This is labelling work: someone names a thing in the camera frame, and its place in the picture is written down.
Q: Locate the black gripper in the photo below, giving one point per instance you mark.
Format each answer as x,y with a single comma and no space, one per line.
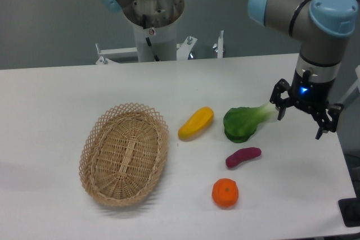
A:
309,91

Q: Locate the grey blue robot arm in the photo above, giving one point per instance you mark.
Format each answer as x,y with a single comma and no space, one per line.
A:
322,26

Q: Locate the purple sweet potato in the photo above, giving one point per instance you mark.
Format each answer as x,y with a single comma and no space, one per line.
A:
242,155

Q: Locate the green bok choy toy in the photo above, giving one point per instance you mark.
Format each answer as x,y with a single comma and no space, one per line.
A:
242,122

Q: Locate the yellow mango toy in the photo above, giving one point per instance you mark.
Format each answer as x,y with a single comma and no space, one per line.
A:
196,124

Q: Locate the black device at table edge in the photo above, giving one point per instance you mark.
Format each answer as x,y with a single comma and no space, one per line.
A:
349,208

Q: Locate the orange tangerine toy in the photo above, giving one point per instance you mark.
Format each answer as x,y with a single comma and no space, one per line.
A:
225,193

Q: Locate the woven wicker basket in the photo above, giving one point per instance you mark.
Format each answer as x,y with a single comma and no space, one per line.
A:
124,155

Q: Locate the white metal mounting frame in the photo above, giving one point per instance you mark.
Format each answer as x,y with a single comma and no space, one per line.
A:
123,55

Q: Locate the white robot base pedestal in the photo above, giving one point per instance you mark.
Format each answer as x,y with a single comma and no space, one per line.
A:
156,44

